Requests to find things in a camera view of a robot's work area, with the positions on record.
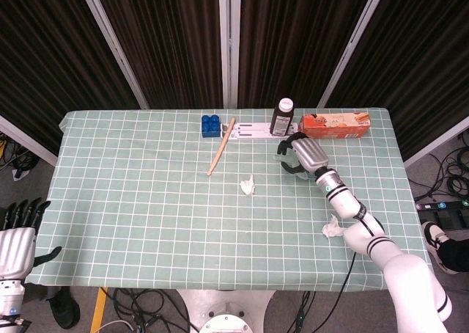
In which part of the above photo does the blue toy brick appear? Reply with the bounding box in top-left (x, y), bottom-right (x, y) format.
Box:
top-left (200, 114), bottom-right (224, 139)

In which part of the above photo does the green white checked tablecloth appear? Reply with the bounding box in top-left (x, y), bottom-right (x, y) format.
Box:
top-left (25, 108), bottom-right (437, 295)

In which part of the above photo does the black trouser leg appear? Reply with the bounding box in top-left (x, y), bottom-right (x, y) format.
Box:
top-left (437, 233), bottom-right (469, 274)

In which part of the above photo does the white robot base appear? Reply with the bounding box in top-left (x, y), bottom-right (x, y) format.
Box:
top-left (175, 290), bottom-right (276, 333)

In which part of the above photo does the yellow bar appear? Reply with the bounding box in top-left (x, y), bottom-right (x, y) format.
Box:
top-left (89, 287), bottom-right (109, 333)

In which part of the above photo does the black cable bundle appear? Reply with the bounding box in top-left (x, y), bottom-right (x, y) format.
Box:
top-left (0, 130), bottom-right (37, 175)
top-left (100, 287), bottom-right (192, 333)
top-left (291, 292), bottom-right (318, 333)
top-left (405, 129), bottom-right (469, 204)

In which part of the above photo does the white paper ball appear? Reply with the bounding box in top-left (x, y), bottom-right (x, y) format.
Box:
top-left (321, 213), bottom-right (347, 238)
top-left (239, 174), bottom-right (256, 196)

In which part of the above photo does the white flat slotted plate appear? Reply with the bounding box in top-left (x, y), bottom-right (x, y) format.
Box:
top-left (219, 122), bottom-right (300, 141)

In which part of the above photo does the aluminium frame rail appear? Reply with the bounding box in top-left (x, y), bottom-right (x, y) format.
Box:
top-left (402, 115), bottom-right (469, 169)
top-left (0, 114), bottom-right (59, 167)

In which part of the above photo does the orange cracker box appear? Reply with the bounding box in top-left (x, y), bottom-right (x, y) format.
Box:
top-left (297, 111), bottom-right (372, 140)

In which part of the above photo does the black shoe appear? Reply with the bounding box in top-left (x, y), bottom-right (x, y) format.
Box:
top-left (46, 286), bottom-right (81, 330)

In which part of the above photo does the dark ribbed partition panel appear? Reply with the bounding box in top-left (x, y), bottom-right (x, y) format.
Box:
top-left (328, 0), bottom-right (469, 160)
top-left (91, 0), bottom-right (225, 110)
top-left (0, 0), bottom-right (139, 156)
top-left (237, 0), bottom-right (377, 109)

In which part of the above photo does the aluminium frame post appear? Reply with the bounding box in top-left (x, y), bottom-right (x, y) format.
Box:
top-left (75, 0), bottom-right (151, 110)
top-left (218, 0), bottom-right (242, 109)
top-left (316, 0), bottom-right (391, 109)

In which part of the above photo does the black power strip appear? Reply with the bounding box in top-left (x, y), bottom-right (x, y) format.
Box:
top-left (415, 199), bottom-right (469, 214)

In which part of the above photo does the dark bottle with white cap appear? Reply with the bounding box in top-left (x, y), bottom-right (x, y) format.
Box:
top-left (269, 98), bottom-right (295, 137)

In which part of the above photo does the white black sneaker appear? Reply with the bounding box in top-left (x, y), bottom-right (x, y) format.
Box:
top-left (421, 221), bottom-right (459, 276)

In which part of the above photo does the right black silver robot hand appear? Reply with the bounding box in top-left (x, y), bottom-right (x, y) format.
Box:
top-left (276, 131), bottom-right (330, 177)

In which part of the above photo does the white cable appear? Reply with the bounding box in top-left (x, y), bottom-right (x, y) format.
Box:
top-left (97, 319), bottom-right (136, 333)

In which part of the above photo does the wooden stick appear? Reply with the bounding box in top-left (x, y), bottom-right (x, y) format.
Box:
top-left (206, 117), bottom-right (236, 177)

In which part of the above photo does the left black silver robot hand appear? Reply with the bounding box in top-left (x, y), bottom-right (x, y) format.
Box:
top-left (0, 197), bottom-right (63, 279)

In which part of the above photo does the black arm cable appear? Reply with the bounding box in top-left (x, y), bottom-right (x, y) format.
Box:
top-left (321, 207), bottom-right (379, 333)

